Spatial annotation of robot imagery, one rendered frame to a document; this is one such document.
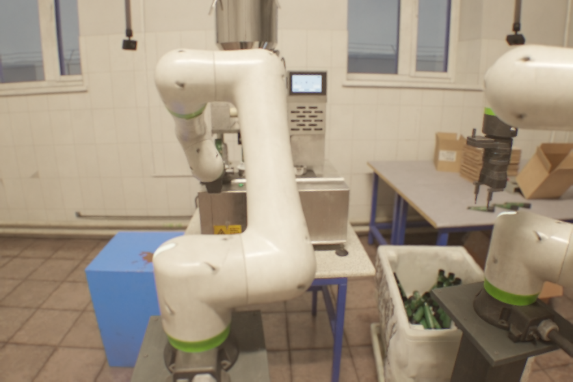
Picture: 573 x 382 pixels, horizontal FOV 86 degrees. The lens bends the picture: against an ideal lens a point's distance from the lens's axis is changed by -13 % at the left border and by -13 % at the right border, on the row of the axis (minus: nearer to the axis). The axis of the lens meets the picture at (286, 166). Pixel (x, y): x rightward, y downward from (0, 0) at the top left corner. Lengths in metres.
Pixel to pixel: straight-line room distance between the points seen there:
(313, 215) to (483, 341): 0.78
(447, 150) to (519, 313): 2.04
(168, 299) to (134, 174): 2.65
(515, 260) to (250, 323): 0.59
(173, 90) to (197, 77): 0.05
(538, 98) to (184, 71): 0.60
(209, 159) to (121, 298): 0.96
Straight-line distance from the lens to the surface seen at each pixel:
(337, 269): 1.34
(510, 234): 0.82
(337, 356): 1.59
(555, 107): 0.53
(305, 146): 1.50
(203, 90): 0.74
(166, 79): 0.74
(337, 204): 1.36
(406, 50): 3.55
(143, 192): 3.25
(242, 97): 0.73
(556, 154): 2.50
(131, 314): 1.88
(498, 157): 1.02
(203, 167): 1.11
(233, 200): 1.34
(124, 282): 1.78
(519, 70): 0.54
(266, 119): 0.69
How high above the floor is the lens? 1.45
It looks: 15 degrees down
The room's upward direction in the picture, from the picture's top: straight up
